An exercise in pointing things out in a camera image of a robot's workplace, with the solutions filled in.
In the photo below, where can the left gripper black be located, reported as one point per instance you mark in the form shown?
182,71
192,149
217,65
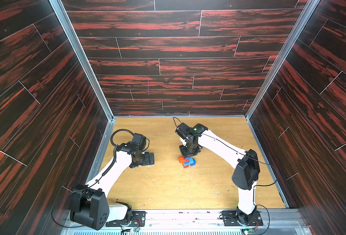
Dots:
147,160

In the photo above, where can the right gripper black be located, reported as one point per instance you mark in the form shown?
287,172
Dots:
189,149

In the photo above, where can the light blue long lego brick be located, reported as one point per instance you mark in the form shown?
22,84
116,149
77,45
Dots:
187,163

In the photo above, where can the red long lego brick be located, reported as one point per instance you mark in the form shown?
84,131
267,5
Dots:
182,159

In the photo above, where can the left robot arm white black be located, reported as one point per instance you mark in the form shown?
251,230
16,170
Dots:
89,206

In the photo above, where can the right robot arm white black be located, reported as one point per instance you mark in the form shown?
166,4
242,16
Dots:
245,163

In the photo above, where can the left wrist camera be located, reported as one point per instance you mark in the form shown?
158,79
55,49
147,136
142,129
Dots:
139,140

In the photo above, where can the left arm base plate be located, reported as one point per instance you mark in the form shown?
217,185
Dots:
134,219

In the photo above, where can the aluminium front rail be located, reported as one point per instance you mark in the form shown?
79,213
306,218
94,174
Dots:
202,222

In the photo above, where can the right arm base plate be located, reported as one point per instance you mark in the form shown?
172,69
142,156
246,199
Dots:
239,218

